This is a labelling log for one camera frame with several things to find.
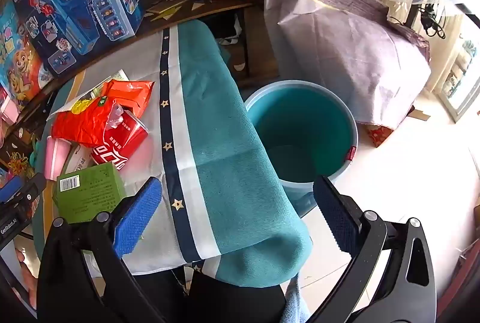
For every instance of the light blue towel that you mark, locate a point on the light blue towel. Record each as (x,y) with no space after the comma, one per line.
(294,300)

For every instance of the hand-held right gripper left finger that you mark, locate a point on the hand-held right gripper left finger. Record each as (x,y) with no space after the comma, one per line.
(137,218)

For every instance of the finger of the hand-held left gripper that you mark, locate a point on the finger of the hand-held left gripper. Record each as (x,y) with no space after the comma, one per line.
(11,188)
(32,188)

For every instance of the dark wooden desk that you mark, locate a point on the dark wooden desk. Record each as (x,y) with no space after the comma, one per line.
(225,7)

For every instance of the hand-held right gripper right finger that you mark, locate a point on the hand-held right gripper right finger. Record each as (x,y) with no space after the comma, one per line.
(337,218)

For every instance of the multicoloured toy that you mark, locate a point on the multicoloured toy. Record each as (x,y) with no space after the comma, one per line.
(18,163)

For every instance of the colourful cartoon puppy box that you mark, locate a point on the colourful cartoon puppy box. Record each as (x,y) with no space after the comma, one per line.
(18,64)

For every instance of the cream paper triangle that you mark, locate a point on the cream paper triangle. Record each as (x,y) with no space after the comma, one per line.
(197,6)

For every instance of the white small carton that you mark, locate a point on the white small carton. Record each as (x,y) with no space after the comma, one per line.
(80,158)

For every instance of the teal printed tablecloth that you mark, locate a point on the teal printed tablecloth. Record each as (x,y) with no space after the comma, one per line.
(225,158)

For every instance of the red patterned box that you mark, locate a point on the red patterned box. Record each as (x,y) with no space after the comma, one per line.
(379,135)

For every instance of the cream paper sheet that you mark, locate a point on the cream paper sheet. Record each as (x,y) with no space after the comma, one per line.
(167,9)

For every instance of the green cardboard box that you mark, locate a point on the green cardboard box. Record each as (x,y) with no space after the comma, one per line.
(90,191)

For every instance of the brown cardboard piece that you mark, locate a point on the brown cardboard piece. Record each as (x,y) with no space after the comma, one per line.
(419,113)

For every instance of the red cola can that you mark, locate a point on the red cola can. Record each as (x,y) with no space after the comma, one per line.
(116,146)

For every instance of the red snack bag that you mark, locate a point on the red snack bag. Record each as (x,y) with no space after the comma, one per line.
(82,122)

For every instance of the pink plastic cup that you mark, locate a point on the pink plastic cup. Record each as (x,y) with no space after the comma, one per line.
(56,158)

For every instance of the pink toy box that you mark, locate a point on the pink toy box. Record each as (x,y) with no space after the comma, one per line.
(8,109)

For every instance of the glass door frame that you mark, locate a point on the glass door frame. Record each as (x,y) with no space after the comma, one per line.
(461,83)

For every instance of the blue plastic bucket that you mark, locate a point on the blue plastic bucket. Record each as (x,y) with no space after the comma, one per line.
(300,128)

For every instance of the blue toy set box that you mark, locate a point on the blue toy set box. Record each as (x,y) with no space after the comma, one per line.
(75,7)

